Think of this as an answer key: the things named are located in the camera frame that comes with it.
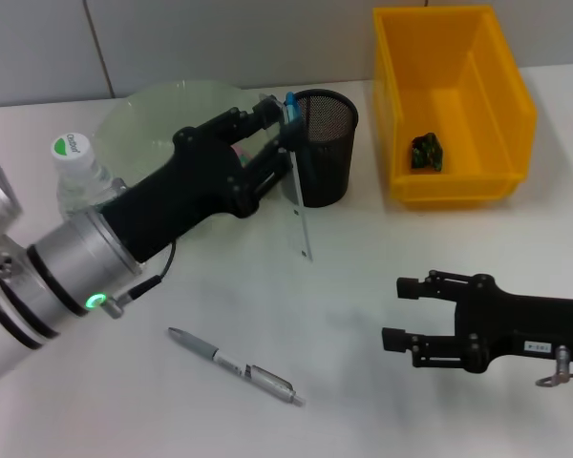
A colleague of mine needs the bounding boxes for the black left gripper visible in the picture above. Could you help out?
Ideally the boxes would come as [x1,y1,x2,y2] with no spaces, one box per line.
[96,97,302,264]

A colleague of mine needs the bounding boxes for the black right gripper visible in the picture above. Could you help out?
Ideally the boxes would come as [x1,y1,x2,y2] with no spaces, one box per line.
[381,269,573,376]

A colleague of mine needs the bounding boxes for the blue scissors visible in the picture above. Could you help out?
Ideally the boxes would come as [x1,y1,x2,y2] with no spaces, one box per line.
[284,91,303,123]

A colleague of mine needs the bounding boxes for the transparent plastic ruler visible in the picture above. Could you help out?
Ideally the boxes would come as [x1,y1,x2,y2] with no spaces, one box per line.
[257,93,315,262]

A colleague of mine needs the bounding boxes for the green plastic wrapper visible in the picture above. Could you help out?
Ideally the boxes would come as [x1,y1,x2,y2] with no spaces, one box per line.
[408,133,446,173]

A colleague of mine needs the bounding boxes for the clear green-label water bottle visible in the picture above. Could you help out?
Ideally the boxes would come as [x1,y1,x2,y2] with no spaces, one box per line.
[51,132,128,223]

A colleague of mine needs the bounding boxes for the black mesh pen holder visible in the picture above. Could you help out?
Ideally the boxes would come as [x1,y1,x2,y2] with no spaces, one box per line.
[280,89,359,209]

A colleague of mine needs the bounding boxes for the translucent green fruit plate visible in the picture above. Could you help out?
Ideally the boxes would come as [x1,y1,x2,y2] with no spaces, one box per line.
[95,79,287,230]

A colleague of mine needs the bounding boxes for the grey white pen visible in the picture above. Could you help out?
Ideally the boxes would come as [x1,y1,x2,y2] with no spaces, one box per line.
[166,326,307,407]

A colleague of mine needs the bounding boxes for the yellow plastic bin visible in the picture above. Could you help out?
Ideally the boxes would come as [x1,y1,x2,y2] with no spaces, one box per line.
[371,4,539,211]

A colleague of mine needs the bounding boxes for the left arm grey cable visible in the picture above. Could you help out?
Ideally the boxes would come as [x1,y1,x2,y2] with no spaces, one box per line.
[99,240,179,320]

